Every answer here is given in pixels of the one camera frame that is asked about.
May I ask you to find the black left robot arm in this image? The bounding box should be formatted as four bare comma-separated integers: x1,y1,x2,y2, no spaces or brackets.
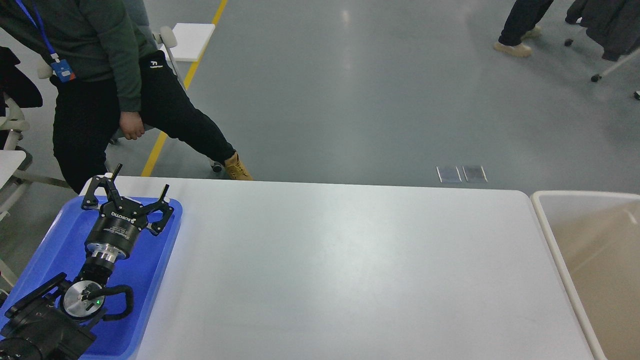
1,173,182,360

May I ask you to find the seated person's hand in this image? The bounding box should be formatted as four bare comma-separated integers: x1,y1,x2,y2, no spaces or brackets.
119,111,146,141

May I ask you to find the white foam board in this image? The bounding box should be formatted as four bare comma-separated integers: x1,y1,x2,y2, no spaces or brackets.
160,23,216,62

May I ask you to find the blue id badge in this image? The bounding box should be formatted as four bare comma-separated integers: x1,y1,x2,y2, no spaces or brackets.
50,59,76,84

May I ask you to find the person in black trousers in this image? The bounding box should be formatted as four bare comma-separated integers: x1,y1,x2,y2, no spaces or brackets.
493,0,553,59

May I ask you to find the blue plastic tray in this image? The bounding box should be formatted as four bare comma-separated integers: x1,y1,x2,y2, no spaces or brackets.
1,196,183,360

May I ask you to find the right metal floor plate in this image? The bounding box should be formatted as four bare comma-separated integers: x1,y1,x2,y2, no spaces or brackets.
462,165,488,183

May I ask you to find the person in green sweater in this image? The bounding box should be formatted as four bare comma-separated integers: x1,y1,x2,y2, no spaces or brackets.
1,0,253,193

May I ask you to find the dark coat on rack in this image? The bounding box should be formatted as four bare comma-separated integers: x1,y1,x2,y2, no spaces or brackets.
565,0,640,62

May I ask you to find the white office chair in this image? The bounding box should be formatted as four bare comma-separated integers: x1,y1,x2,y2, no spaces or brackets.
1,47,70,219

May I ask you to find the metal floor plate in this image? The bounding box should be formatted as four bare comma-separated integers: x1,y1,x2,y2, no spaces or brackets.
462,165,488,183
436,166,462,183

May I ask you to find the left metal floor plate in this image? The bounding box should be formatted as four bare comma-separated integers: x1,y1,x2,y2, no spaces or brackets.
436,166,462,183

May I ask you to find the beige plastic bin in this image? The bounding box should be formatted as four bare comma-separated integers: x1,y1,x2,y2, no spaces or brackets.
531,190,640,360

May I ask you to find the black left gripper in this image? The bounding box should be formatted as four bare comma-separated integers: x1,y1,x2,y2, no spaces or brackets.
81,164,175,260

